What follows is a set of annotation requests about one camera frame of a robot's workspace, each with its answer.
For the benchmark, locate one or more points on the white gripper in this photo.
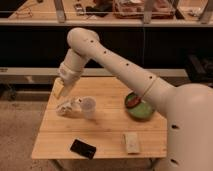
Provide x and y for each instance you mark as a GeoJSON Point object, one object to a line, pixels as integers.
{"type": "Point", "coordinates": [68, 79]}

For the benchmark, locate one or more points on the small labelled clear bottle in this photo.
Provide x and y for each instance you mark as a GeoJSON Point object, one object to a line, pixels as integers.
{"type": "Point", "coordinates": [70, 107]}

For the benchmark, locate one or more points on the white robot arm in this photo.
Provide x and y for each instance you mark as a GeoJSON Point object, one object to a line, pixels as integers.
{"type": "Point", "coordinates": [188, 108]}

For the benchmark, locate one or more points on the wooden folding table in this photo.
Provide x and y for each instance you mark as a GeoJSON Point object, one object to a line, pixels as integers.
{"type": "Point", "coordinates": [105, 131]}

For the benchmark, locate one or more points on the black smartphone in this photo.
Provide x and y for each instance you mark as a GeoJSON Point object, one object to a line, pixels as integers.
{"type": "Point", "coordinates": [83, 149]}

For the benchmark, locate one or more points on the metal shelf rack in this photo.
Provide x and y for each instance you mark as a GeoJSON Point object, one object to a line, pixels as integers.
{"type": "Point", "coordinates": [56, 13]}

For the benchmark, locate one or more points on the green bowl with food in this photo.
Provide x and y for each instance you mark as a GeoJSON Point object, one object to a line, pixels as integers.
{"type": "Point", "coordinates": [137, 108]}

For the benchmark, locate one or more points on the dark object on shelf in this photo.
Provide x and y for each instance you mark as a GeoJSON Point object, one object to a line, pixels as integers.
{"type": "Point", "coordinates": [99, 10]}

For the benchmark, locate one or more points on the beige sponge block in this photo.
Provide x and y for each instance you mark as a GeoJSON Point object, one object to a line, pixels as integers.
{"type": "Point", "coordinates": [132, 144]}

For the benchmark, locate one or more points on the red tray on shelf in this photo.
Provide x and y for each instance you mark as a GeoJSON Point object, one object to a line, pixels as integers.
{"type": "Point", "coordinates": [136, 8]}

